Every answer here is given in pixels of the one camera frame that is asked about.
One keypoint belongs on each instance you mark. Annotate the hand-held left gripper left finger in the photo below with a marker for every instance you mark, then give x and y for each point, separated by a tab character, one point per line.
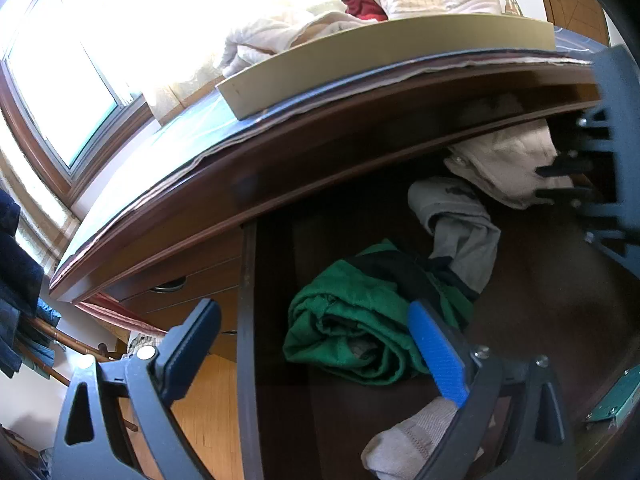
187	355

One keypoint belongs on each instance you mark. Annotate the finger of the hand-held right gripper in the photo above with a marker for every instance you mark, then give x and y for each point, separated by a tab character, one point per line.
562	194
565	165

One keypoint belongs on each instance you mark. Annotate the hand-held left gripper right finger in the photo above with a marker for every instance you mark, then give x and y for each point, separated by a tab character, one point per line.
440	355

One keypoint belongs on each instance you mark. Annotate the white underwear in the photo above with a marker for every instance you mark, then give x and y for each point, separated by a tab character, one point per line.
280	35
505	165

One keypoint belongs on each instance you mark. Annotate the wide wooden drawer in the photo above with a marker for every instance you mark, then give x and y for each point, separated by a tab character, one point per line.
525	335

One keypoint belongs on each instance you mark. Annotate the white ribbed sock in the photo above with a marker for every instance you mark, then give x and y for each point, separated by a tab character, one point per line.
410	440

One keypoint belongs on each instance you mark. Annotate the green underwear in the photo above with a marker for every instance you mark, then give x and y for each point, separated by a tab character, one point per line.
350	310

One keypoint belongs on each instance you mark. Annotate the grey underwear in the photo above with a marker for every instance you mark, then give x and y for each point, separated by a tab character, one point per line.
460	230

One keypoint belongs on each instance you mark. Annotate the shallow cardboard box tray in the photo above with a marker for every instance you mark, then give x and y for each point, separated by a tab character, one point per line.
375	55

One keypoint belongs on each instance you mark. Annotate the small wooden side drawer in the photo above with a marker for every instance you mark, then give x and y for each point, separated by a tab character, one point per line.
227	345
210	290

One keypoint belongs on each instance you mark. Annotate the green metal drawer lock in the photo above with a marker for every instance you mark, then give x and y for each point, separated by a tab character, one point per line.
622	392

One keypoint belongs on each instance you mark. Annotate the woven patterned object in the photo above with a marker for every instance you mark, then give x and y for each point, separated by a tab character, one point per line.
146	342

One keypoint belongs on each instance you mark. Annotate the pink patterned under cloth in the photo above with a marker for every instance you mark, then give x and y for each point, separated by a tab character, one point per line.
125	317

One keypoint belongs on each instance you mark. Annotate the wooden coat rack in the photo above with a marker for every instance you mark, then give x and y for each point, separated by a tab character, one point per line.
55	332

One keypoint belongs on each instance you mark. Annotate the brown wooden door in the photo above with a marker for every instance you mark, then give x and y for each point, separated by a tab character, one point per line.
575	5

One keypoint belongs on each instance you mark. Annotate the dark hanging clothes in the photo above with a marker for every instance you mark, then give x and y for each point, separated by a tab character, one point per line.
20	270

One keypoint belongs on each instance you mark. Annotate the yellow patterned curtain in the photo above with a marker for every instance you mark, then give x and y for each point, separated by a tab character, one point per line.
190	85
45	220

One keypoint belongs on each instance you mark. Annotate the wooden dresser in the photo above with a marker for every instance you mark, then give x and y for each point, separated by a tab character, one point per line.
300	160

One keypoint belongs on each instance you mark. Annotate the wood framed window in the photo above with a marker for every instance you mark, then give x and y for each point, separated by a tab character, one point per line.
60	70

